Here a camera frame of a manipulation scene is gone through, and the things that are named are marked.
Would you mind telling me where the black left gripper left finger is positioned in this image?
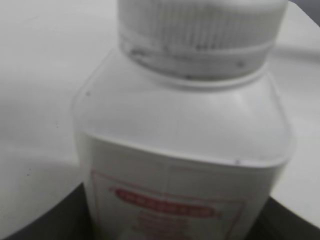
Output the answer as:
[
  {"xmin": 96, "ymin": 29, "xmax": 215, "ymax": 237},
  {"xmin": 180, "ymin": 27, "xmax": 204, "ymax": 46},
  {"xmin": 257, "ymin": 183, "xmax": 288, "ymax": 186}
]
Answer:
[{"xmin": 5, "ymin": 184, "xmax": 94, "ymax": 240}]

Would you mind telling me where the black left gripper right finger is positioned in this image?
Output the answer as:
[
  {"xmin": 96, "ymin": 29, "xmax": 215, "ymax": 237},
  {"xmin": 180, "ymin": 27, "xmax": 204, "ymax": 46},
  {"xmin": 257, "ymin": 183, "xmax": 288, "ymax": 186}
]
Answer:
[{"xmin": 259, "ymin": 198, "xmax": 320, "ymax": 240}]

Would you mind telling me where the white yili changqing yogurt bottle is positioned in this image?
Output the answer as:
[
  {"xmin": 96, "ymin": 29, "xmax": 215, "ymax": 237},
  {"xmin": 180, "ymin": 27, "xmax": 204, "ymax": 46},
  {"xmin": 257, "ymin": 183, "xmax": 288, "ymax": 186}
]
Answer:
[{"xmin": 72, "ymin": 49, "xmax": 293, "ymax": 240}]

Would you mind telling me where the white ribbed bottle cap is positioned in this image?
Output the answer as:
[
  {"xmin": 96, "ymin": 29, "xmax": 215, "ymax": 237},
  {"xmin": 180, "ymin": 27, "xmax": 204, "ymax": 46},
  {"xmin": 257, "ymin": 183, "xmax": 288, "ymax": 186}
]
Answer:
[{"xmin": 117, "ymin": 0, "xmax": 288, "ymax": 79}]

